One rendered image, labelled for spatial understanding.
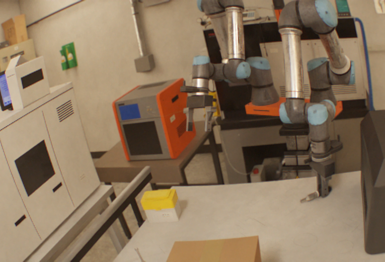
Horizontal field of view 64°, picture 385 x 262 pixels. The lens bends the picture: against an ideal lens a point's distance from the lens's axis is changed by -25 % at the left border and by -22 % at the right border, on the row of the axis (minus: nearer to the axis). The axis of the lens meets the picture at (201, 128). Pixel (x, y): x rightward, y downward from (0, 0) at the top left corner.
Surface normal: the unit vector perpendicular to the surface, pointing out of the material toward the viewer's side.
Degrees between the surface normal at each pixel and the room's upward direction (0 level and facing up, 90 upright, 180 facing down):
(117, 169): 90
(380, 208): 90
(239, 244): 0
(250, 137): 90
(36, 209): 90
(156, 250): 0
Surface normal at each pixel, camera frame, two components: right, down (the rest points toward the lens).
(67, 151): 0.93, -0.08
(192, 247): -0.21, -0.93
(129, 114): -0.31, 0.36
